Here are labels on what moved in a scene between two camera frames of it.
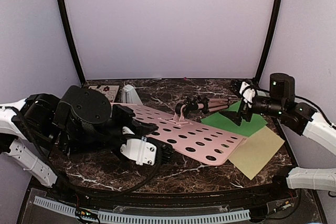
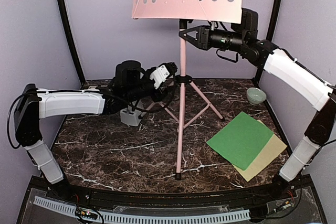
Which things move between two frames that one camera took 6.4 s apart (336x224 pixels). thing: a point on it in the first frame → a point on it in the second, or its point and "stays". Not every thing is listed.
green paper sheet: (245, 128) → (241, 140)
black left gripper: (139, 128) → (161, 94)
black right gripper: (235, 116) → (203, 40)
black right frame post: (277, 14) stays
